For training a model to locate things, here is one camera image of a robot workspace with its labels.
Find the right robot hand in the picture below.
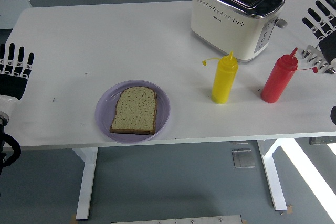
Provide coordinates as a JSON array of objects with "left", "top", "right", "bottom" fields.
[{"left": 301, "top": 0, "right": 336, "bottom": 69}]

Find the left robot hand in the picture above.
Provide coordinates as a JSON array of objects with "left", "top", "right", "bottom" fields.
[{"left": 0, "top": 42, "right": 35, "bottom": 118}]

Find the purple plate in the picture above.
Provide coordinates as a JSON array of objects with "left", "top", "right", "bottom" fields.
[{"left": 94, "top": 79, "right": 171, "bottom": 144}]

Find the cream two-slot toaster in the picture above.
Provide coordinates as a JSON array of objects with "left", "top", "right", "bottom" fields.
[{"left": 191, "top": 0, "right": 289, "bottom": 64}]

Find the slice of bread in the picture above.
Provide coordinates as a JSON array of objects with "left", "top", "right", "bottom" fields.
[{"left": 109, "top": 86, "right": 158, "bottom": 135}]

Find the metal floor plate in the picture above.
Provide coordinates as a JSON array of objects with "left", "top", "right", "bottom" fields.
[{"left": 110, "top": 215, "right": 244, "bottom": 224}]

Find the metal toast rack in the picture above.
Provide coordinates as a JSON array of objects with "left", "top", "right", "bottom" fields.
[{"left": 301, "top": 45, "right": 336, "bottom": 74}]

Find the red squeeze bottle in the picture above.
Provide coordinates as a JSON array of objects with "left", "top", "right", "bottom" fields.
[{"left": 260, "top": 47, "right": 319, "bottom": 103}]

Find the grey table control panel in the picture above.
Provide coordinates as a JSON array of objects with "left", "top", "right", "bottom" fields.
[{"left": 309, "top": 136, "right": 336, "bottom": 145}]

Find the yellow squeeze bottle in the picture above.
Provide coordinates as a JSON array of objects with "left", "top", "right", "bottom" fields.
[{"left": 202, "top": 50, "right": 239, "bottom": 105}]

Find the white table leg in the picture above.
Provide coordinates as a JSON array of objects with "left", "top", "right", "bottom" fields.
[
  {"left": 256, "top": 140, "right": 288, "bottom": 211},
  {"left": 72, "top": 147, "right": 99, "bottom": 221}
]

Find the metal floor socket cover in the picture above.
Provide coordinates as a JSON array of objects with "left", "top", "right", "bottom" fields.
[{"left": 231, "top": 148, "right": 256, "bottom": 169}]

